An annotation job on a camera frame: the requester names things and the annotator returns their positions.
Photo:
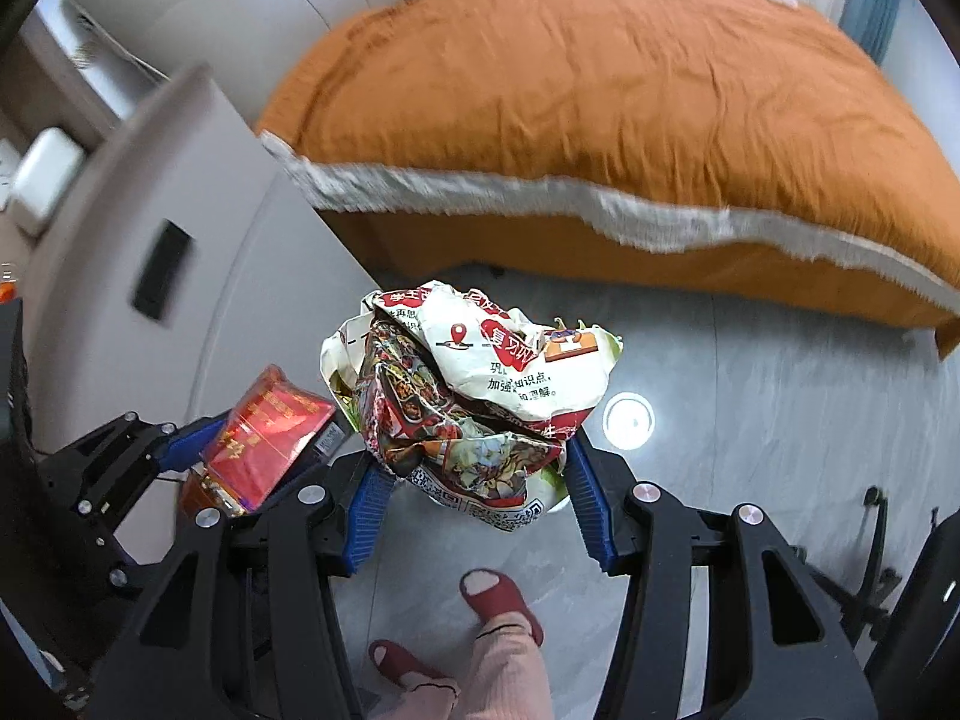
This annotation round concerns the bed with orange blanket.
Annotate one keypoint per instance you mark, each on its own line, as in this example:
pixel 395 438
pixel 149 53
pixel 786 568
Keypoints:
pixel 600 112

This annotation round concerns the grey bedside cabinet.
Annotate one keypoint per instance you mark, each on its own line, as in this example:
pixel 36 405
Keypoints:
pixel 195 330

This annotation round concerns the blue curtain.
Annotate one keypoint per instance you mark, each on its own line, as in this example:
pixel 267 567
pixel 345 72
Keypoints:
pixel 874 0

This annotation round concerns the white printed wrapper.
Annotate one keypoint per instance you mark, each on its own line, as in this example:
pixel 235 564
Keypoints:
pixel 495 360

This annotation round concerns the black office chair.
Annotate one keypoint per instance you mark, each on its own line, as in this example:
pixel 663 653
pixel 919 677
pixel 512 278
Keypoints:
pixel 900 600

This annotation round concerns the person's right red slipper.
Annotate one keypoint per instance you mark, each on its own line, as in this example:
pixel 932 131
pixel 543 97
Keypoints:
pixel 499 600

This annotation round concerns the white rounded box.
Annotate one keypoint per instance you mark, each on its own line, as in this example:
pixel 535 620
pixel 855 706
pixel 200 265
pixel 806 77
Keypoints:
pixel 45 172

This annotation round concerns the red snack packet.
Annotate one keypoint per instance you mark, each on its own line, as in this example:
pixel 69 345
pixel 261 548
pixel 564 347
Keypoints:
pixel 262 435

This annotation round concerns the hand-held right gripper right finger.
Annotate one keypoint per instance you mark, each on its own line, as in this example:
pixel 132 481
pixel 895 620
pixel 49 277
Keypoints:
pixel 589 502

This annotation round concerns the person's red slipper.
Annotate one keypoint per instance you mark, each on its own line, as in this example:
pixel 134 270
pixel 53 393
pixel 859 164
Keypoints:
pixel 401 664
pixel 499 600

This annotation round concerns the person's left pink trouser leg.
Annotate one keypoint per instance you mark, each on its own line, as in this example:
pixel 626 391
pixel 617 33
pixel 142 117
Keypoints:
pixel 420 701

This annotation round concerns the person's right pink trouser leg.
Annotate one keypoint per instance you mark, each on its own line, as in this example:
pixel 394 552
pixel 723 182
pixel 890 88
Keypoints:
pixel 499 675

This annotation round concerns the person's left red slipper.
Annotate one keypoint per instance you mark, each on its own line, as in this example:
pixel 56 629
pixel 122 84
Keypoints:
pixel 401 664

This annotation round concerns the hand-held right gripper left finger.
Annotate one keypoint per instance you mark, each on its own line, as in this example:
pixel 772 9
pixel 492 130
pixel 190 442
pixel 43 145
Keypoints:
pixel 366 516

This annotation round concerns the person's pink trouser leg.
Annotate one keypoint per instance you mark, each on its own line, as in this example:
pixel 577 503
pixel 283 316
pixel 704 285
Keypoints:
pixel 499 675
pixel 420 701

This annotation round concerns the beige padded headboard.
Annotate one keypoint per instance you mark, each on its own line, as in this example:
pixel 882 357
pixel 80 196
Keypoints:
pixel 247 0

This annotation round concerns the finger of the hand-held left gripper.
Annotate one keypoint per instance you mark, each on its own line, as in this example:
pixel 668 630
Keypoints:
pixel 139 547
pixel 184 444

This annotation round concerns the colourful snack wrapper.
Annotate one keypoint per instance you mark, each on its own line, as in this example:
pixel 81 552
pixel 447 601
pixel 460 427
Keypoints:
pixel 450 442

